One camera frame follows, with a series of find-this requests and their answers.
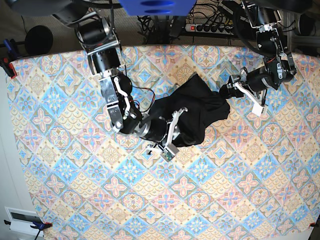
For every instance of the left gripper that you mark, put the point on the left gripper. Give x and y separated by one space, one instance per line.
254 81

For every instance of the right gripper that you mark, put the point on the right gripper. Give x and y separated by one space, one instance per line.
154 130

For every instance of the black t-shirt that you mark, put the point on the black t-shirt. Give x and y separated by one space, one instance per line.
204 107

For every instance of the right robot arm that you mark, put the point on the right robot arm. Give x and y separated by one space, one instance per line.
97 36

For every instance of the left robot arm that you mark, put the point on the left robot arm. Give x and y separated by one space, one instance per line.
258 28

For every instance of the white power strip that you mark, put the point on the white power strip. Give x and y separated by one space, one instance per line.
209 28

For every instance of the patterned tablecloth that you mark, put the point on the patterned tablecloth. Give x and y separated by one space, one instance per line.
251 178

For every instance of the black round speaker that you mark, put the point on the black round speaker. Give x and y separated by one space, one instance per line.
38 41

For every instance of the blue orange clamp lower left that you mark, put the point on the blue orange clamp lower left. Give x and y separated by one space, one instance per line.
40 226

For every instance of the orange black clamp left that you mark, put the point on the orange black clamp left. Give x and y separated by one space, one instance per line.
8 67

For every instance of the white floor vent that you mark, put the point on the white floor vent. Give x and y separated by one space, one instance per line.
21 220

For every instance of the blue clamp upper left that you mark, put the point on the blue clamp upper left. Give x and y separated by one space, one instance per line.
9 44

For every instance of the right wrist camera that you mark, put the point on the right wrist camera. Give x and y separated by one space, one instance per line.
169 152

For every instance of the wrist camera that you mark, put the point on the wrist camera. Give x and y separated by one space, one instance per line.
258 109
169 152

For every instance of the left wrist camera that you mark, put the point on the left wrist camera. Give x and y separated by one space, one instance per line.
258 109

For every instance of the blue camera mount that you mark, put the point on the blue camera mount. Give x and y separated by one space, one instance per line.
157 7

